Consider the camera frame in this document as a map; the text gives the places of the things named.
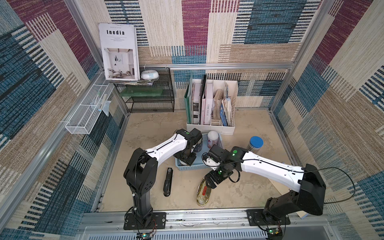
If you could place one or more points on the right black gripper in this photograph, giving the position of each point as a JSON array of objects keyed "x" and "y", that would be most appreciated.
[{"x": 212, "y": 181}]

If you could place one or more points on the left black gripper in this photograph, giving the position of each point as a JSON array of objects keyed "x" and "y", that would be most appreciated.
[{"x": 189, "y": 161}]

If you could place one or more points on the light blue plastic basket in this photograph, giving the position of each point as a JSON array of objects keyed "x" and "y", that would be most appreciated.
[{"x": 198, "y": 162}]

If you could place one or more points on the white lid can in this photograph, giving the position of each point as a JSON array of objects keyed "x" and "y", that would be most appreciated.
[{"x": 212, "y": 139}]

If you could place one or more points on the blue lid clear canister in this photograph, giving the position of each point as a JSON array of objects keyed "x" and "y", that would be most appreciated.
[{"x": 255, "y": 144}]

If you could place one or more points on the gold oval sardine tin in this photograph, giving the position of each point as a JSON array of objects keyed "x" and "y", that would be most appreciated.
[{"x": 203, "y": 193}]

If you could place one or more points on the silver top dark can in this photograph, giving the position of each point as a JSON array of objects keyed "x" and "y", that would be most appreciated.
[{"x": 198, "y": 146}]

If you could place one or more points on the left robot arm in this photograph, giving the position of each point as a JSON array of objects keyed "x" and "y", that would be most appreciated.
[{"x": 141, "y": 172}]

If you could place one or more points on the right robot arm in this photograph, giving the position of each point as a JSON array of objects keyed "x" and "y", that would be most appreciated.
[{"x": 307, "y": 188}]

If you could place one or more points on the black stapler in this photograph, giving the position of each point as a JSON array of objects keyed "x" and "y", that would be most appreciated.
[{"x": 168, "y": 182}]

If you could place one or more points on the pink book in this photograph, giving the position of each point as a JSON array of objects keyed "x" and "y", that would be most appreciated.
[{"x": 207, "y": 103}]

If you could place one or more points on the green folder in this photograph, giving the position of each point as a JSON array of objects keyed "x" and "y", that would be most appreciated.
[{"x": 187, "y": 98}]

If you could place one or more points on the white file organizer box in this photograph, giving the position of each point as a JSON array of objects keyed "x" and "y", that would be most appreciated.
[{"x": 223, "y": 110}]

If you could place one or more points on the green tray on shelf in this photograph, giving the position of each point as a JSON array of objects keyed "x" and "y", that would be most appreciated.
[{"x": 141, "y": 92}]

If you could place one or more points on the white round device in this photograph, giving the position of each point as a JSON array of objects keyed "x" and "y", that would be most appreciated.
[{"x": 150, "y": 75}]

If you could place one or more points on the Inedia white magazine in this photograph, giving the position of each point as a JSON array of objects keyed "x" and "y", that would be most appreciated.
[{"x": 120, "y": 52}]

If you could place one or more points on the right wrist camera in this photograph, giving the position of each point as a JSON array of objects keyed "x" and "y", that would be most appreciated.
[{"x": 209, "y": 162}]

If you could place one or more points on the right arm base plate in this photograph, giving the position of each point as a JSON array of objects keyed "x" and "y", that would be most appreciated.
[{"x": 257, "y": 217}]

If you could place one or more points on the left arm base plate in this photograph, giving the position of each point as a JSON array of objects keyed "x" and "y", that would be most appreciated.
[{"x": 156, "y": 220}]

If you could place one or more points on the black wire shelf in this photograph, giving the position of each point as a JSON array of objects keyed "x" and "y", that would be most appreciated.
[{"x": 163, "y": 103}]

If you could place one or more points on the white wire wall basket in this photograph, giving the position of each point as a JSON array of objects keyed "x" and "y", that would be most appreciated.
[{"x": 87, "y": 112}]

